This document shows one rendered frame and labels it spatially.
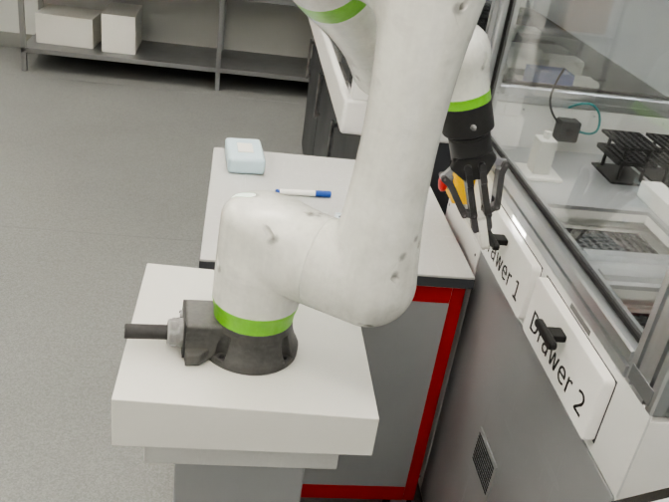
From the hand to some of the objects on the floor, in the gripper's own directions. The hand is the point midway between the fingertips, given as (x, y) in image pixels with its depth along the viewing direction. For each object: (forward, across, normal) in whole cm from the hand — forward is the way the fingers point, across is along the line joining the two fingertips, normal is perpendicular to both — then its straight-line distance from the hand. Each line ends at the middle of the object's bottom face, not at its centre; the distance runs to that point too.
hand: (482, 230), depth 146 cm
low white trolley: (+79, +54, -41) cm, 104 cm away
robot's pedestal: (+72, +72, +29) cm, 106 cm away
